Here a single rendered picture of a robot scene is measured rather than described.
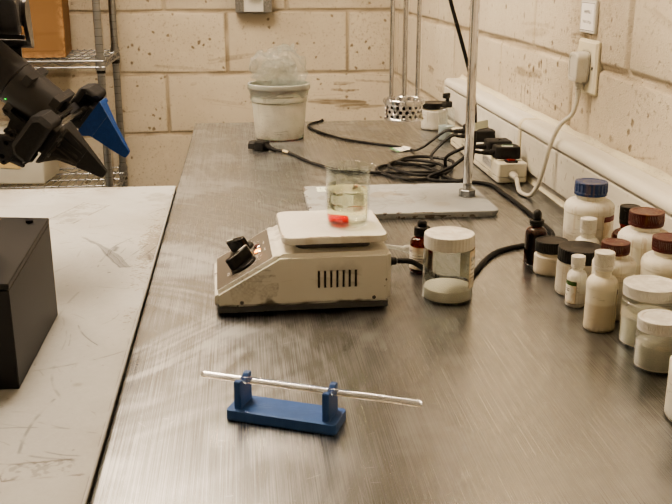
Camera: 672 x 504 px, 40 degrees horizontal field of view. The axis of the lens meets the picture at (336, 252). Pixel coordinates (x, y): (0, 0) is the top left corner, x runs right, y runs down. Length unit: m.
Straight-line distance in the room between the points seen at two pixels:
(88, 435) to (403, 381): 0.29
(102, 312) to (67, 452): 0.32
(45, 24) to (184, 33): 0.55
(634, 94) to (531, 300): 0.42
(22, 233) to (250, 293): 0.25
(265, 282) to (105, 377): 0.22
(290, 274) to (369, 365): 0.17
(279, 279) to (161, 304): 0.15
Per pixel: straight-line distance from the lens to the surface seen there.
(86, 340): 1.01
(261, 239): 1.12
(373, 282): 1.05
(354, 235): 1.04
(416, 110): 1.49
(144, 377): 0.91
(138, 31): 3.52
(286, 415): 0.80
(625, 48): 1.45
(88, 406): 0.87
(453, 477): 0.74
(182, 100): 3.53
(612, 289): 1.02
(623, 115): 1.44
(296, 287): 1.04
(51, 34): 3.21
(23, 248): 0.97
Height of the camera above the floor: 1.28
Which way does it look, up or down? 17 degrees down
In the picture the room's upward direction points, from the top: straight up
